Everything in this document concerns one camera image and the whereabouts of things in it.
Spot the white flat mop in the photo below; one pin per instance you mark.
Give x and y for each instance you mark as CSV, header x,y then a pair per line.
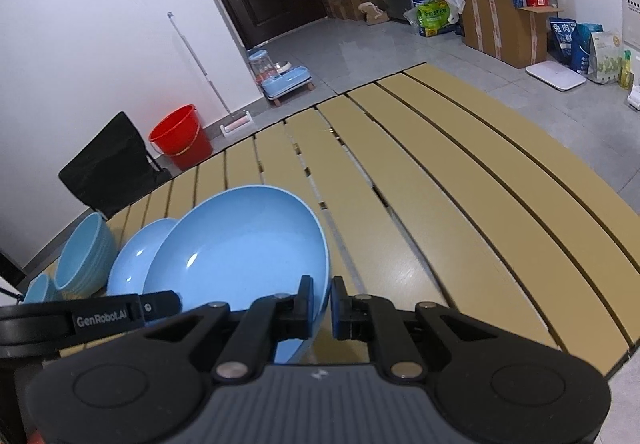
x,y
235,124

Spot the large blue plate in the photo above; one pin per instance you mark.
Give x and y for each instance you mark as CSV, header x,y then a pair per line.
x,y
240,244

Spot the dark blue pet food bag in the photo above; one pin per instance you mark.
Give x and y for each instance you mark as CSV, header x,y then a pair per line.
x,y
561,39

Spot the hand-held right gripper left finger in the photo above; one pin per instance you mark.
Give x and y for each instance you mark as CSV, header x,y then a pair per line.
x,y
302,306

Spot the red plastic bucket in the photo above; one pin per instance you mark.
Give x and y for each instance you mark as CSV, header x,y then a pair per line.
x,y
180,139

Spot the white bathroom scale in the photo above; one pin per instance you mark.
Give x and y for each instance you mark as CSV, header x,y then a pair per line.
x,y
555,76

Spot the white green pet food bag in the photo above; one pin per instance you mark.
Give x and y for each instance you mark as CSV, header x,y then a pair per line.
x,y
606,57

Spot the blue pet feeder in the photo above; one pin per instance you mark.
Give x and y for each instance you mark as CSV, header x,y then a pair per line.
x,y
285,77

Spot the large blue bowl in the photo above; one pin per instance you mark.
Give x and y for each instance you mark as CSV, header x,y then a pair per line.
x,y
109,260

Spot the tan cardboard scratcher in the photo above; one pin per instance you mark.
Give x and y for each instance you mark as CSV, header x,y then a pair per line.
x,y
375,14

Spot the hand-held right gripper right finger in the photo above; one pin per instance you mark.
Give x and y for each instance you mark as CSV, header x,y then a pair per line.
x,y
338,306

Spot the small blue plate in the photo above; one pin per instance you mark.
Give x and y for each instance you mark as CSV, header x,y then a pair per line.
x,y
132,259

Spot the large cardboard box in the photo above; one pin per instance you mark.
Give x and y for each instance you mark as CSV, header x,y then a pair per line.
x,y
505,32

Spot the yellow bottle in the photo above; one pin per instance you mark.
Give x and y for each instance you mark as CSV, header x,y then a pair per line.
x,y
626,69

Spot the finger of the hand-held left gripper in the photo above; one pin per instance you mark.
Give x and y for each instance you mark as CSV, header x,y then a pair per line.
x,y
160,306

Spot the light blue pet food bag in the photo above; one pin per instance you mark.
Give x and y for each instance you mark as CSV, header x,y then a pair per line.
x,y
584,49

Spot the open cardboard box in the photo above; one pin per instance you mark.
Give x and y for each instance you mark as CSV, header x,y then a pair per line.
x,y
345,5

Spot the white wall poster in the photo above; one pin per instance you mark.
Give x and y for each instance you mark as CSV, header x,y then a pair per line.
x,y
632,19

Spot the green printed bag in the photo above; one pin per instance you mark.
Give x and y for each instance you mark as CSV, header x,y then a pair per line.
x,y
435,18

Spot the black folding chair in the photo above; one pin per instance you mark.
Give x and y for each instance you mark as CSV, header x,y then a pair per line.
x,y
110,164

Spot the small blue bowl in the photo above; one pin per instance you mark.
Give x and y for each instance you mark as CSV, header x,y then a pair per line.
x,y
42,289

